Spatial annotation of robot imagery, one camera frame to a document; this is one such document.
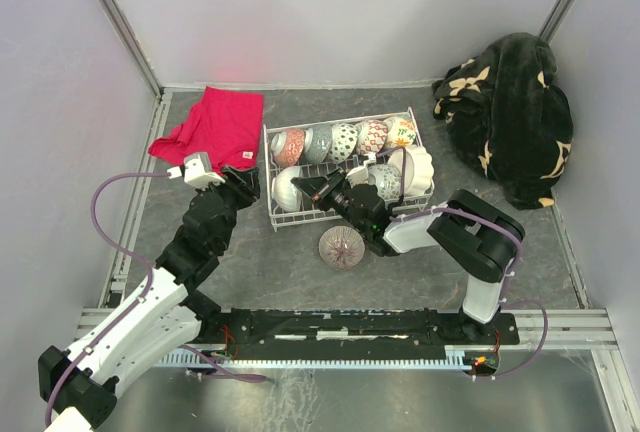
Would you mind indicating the cream scalloped bowl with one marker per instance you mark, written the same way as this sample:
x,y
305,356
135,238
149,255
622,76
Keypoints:
x,y
419,170

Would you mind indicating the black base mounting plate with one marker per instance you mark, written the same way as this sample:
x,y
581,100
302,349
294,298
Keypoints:
x,y
342,335

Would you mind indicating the dark scalloped floral bowl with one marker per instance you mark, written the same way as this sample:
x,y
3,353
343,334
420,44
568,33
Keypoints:
x,y
287,147

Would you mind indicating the red folded cloth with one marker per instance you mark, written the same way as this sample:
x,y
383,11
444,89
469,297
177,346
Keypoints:
x,y
224,124

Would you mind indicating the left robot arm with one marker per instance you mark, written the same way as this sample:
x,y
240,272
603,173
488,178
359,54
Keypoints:
x,y
81,383

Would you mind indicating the black diamond pattern bowl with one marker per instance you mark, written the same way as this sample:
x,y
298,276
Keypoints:
x,y
343,143

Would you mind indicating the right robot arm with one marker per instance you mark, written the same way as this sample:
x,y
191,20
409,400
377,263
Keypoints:
x,y
483,240

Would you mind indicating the aluminium frame rail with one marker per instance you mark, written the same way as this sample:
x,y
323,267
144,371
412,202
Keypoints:
x,y
552,329

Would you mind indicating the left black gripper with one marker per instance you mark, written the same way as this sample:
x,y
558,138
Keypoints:
x,y
244,183

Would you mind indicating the red geometric pattern bowl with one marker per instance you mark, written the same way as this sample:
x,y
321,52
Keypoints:
x,y
387,180

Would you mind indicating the blue triangle pattern bowl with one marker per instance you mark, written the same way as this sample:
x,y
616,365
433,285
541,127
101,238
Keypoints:
x,y
318,139

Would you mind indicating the plain white bowl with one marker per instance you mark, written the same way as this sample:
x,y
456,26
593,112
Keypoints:
x,y
284,192

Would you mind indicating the red lattice pattern bowl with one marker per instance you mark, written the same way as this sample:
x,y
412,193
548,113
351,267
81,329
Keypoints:
x,y
371,137

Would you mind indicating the white wire dish rack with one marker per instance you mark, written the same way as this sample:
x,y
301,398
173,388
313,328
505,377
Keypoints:
x,y
307,212

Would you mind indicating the purple line pattern bowl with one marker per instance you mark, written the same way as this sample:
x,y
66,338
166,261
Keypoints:
x,y
341,247

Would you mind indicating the orange flower leaf bowl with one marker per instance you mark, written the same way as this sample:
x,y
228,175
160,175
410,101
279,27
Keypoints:
x,y
400,132

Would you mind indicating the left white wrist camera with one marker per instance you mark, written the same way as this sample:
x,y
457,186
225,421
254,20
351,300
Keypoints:
x,y
198,172

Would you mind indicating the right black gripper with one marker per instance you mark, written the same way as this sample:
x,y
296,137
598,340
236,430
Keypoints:
x,y
321,188

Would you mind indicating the black floral plush blanket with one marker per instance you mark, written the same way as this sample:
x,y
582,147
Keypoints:
x,y
507,120

